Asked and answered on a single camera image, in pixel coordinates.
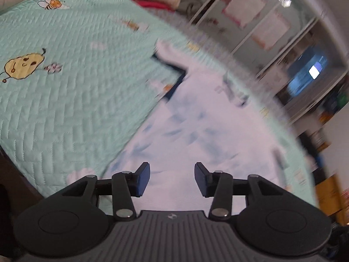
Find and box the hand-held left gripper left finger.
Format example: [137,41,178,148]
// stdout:
[62,162,151,221]

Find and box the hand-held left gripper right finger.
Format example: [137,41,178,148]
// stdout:
[194,162,284,221]

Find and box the white blue floral shirt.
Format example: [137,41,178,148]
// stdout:
[104,40,289,216]

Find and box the wooden side cabinet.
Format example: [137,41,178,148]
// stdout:
[316,176,345,216]

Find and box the red cloth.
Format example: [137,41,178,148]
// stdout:
[131,0,175,11]

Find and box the sliding door wardrobe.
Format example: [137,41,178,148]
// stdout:
[164,0,349,110]

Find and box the orange-bordered wall chart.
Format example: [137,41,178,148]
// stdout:
[251,14,291,51]

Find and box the pink-bordered wall chart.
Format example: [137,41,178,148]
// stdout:
[222,0,266,29]

